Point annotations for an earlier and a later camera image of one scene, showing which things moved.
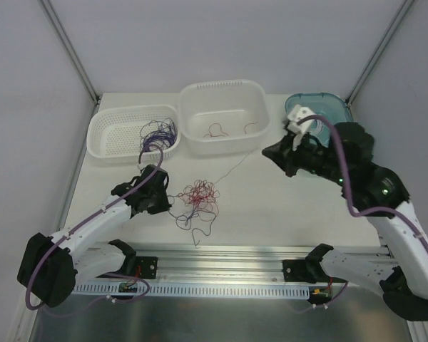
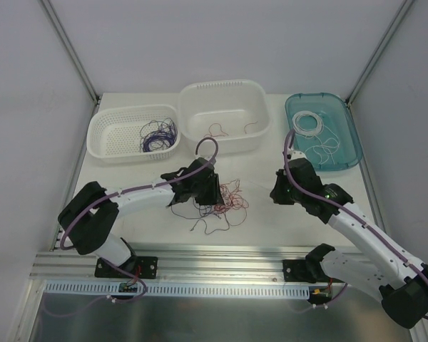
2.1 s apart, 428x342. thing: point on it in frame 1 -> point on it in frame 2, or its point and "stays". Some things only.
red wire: x=201 y=196 -> x=230 y=194
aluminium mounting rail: x=209 y=264 stays
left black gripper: x=157 y=192 -> x=207 y=187
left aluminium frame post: x=70 y=49 stays
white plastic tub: x=225 y=116 stays
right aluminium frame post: x=378 y=53 stays
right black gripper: x=294 y=157 -> x=280 y=189
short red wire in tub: x=249 y=124 stays
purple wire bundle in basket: x=162 y=133 stays
